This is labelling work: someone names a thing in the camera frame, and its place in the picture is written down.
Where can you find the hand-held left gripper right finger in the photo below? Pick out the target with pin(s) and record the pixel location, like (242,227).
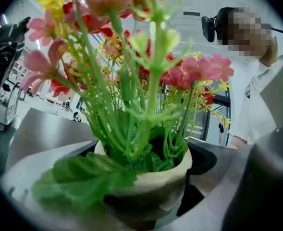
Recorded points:
(251,182)

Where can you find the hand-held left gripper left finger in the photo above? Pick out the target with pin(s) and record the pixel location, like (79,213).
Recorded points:
(21,177)

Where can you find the flower pot with pink flowers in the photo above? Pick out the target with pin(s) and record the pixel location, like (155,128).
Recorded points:
(155,184)

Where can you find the person's right forearm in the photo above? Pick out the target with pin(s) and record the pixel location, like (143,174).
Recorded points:
(237,143)

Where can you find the white equipment cart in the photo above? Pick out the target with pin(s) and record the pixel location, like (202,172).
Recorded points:
(8,109)

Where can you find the person in white shirt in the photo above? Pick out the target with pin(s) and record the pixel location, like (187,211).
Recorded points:
(251,105)

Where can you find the black equipment stand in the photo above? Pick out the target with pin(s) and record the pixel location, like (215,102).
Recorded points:
(4,49)

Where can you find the person's head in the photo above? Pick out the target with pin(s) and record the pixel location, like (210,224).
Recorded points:
(249,37)

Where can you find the black head-worn camera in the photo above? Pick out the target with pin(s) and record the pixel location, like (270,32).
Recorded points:
(208,29)

